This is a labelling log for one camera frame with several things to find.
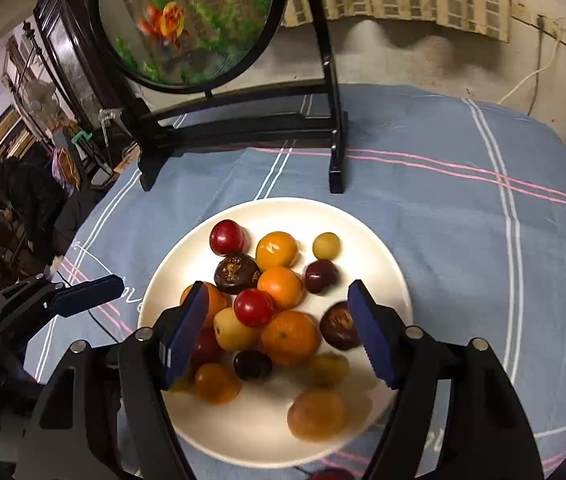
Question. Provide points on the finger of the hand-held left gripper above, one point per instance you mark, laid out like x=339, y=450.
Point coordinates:
x=88, y=293

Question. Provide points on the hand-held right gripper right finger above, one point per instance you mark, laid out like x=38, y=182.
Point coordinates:
x=373, y=337

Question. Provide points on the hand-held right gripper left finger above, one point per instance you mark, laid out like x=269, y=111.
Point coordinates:
x=185, y=332

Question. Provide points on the small red plum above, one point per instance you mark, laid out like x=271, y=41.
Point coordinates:
x=253, y=307
x=206, y=346
x=330, y=475

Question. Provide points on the dark brown passion fruit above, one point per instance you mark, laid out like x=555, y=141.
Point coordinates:
x=338, y=327
x=236, y=272

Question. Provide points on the spotted pale pear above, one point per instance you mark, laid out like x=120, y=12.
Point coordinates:
x=233, y=330

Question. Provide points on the yellow-green tomato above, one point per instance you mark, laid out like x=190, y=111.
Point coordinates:
x=327, y=370

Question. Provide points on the dark red plum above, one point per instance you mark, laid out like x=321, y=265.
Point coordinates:
x=253, y=365

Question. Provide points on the dark purple plum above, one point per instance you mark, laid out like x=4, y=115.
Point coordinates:
x=321, y=276

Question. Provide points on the large yellow-orange apricot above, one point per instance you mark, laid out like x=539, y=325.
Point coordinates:
x=317, y=414

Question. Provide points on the small yellow longan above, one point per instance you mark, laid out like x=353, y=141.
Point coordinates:
x=326, y=245

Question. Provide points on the large red plum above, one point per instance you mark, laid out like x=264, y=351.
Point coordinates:
x=228, y=236

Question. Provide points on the white round plate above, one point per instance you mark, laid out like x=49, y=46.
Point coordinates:
x=243, y=430

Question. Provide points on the yellow-orange tomato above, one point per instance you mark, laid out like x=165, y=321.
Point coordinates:
x=276, y=249

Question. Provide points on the blue plaid tablecloth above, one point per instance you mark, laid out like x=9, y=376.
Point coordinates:
x=438, y=220

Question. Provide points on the electric fan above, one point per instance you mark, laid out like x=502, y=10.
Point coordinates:
x=39, y=97

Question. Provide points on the dark wooden framed cabinet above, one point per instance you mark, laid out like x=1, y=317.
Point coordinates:
x=70, y=60

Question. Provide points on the round goldfish screen black stand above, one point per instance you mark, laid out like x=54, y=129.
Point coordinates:
x=198, y=20

